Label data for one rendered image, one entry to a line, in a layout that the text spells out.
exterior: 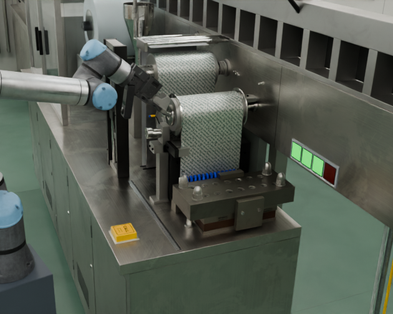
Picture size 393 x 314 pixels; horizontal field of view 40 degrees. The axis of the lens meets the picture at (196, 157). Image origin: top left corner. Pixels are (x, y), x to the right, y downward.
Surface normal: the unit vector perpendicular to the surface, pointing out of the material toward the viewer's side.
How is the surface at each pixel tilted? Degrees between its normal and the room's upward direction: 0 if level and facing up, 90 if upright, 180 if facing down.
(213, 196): 0
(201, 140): 90
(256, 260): 90
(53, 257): 0
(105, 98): 90
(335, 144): 90
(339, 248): 0
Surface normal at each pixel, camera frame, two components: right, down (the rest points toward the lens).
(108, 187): 0.04, -0.92
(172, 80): 0.40, 0.40
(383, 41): -0.92, 0.13
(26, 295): 0.58, 0.34
